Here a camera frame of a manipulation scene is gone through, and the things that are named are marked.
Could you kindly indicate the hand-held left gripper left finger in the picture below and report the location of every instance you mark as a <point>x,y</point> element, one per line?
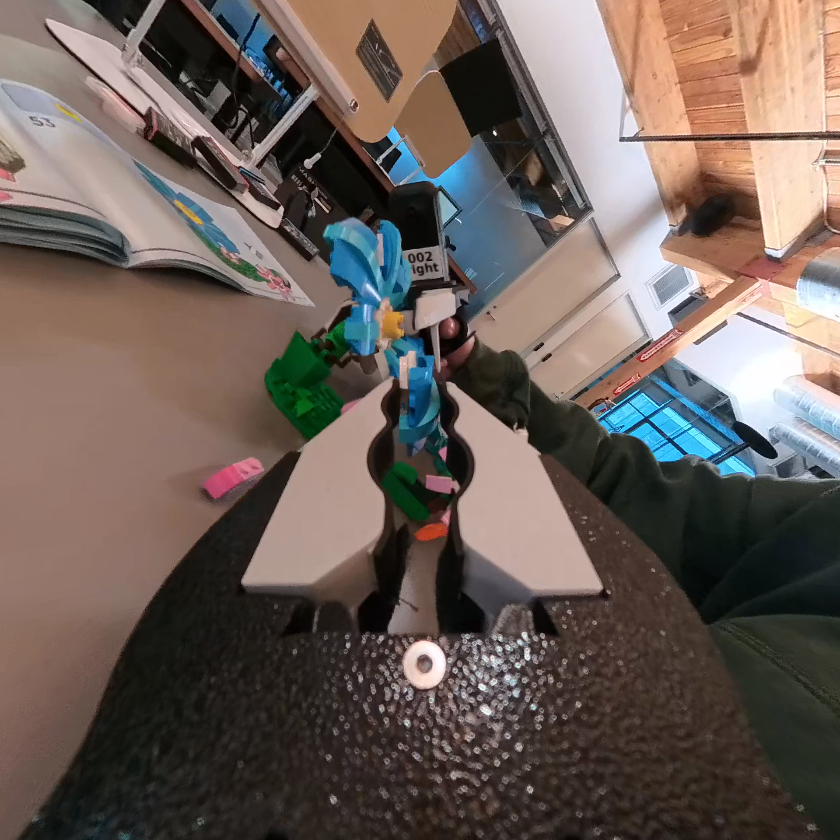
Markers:
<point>308,525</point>

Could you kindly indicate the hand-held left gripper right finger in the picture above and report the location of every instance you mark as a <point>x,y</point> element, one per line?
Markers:
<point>525,525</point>

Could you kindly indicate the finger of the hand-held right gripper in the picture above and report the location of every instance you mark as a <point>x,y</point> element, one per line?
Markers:
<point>436,308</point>

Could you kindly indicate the large blue lego flower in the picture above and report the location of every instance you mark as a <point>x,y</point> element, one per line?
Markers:
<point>354,262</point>

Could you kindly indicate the small blue lego flower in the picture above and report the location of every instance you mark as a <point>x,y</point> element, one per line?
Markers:
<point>420,394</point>

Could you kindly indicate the green lego base plate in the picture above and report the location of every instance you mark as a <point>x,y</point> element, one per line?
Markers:
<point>295,374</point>

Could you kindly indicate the pink lego flower bud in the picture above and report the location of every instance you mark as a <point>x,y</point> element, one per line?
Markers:
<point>229,479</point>

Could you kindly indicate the small pink lego piece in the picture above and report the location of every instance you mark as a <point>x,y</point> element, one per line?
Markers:
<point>441,484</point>

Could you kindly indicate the orange lego piece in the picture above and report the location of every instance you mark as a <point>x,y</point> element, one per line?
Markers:
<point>430,531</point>

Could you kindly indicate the green lego leaf piece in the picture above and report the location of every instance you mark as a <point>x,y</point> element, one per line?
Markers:
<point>403,489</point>

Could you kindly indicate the lego instruction booklet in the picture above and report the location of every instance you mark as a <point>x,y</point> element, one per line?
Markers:
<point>79,177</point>

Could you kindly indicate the person's right hand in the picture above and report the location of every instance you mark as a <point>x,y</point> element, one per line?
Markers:
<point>450,328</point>

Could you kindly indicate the small beige panel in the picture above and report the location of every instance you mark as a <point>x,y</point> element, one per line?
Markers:
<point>439,124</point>

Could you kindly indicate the black box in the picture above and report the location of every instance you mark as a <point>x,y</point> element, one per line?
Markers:
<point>220,164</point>
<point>300,239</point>
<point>167,134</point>

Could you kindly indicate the black monitor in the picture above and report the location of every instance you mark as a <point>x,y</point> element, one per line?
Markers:
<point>482,85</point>

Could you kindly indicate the white door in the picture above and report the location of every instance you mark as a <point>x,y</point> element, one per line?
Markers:
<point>590,341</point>

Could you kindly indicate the large beige panel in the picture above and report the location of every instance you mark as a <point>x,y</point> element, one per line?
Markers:
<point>328,52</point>

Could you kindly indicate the red beam sign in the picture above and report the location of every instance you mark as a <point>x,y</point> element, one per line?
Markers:
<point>661,344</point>

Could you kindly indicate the black round lamp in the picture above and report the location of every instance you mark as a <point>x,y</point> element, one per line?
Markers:
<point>754,439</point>

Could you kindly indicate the black ceiling speaker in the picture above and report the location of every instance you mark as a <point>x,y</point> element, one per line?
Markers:
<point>709,213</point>

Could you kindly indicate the person's green jacket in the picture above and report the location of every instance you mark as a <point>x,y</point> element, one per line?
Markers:
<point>787,689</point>

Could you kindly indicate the black ceiling rod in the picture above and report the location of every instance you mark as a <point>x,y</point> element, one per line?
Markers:
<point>722,136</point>

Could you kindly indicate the white board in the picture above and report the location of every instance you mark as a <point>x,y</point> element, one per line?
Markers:
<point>85,46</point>

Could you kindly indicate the white wall vent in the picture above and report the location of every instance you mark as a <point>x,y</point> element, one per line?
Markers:
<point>669,285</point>

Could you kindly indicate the silver ventilation duct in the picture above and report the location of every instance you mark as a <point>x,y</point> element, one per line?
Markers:
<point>820,289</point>
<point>810,407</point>

